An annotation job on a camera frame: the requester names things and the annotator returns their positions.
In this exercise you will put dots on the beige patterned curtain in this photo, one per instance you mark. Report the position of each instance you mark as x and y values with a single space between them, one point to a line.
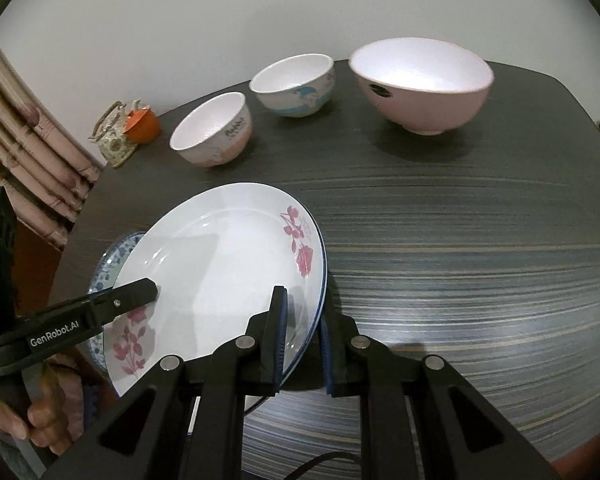
20 135

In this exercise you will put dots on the large blue floral plate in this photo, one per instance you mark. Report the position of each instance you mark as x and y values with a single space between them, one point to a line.
94 349

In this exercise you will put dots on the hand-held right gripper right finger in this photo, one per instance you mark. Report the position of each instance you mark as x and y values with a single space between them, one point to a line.
326 360

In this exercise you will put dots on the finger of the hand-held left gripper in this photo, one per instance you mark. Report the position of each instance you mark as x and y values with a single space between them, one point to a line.
125 300

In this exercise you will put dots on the white bowl with blue print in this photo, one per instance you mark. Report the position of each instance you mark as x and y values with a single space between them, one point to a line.
290 75

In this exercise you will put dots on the large pink bowl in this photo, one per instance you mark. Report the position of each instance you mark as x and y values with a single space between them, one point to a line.
420 105

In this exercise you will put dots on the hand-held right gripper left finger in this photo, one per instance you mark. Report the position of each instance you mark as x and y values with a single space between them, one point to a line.
280 340

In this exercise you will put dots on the floral ceramic teapot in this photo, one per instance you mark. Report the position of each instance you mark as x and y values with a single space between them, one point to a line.
112 147

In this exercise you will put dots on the white plate with pink flowers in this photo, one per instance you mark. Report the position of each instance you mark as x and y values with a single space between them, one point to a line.
220 260

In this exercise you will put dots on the person's left hand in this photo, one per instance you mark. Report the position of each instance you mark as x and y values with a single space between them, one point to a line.
50 415

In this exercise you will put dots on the white bowl with pink base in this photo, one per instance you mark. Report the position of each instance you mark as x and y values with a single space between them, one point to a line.
205 125

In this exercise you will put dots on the orange cup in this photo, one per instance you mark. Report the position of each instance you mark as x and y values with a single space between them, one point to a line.
145 127

